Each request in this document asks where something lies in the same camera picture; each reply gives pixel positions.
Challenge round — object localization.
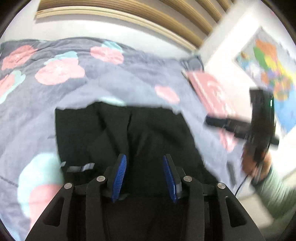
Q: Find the grey floral bed blanket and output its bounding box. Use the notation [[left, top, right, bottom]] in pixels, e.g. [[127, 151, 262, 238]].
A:
[[1, 38, 242, 240]]

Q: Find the right hand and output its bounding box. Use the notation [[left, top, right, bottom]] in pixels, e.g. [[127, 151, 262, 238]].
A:
[[242, 145, 272, 181]]

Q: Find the pink pillow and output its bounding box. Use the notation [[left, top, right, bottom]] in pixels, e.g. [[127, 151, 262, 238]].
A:
[[182, 70, 239, 153]]

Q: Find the black cable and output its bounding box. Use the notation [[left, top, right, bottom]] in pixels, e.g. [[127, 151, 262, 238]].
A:
[[234, 162, 262, 197]]

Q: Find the wooden slatted headboard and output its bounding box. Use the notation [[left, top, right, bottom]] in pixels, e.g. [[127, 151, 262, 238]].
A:
[[36, 0, 235, 51]]

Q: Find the black garment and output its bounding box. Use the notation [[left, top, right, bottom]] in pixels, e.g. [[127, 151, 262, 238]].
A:
[[55, 101, 219, 241]]

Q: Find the colourful wall map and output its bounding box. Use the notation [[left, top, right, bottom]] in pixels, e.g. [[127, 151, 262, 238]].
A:
[[235, 27, 295, 134]]

